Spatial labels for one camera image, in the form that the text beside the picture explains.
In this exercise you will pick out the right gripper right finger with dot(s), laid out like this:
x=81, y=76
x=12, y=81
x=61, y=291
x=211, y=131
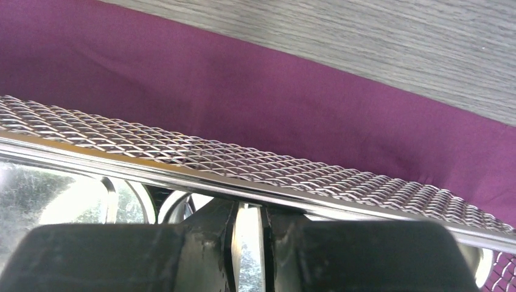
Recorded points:
x=305, y=255

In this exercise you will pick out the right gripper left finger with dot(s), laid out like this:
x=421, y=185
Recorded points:
x=194, y=255

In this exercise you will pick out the purple cloth wrap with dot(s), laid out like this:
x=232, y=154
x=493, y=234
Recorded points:
x=103, y=59

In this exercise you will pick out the steel instrument tray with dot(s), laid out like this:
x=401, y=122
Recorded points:
x=71, y=140

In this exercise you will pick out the steel surgical forceps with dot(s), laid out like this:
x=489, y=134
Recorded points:
x=249, y=235

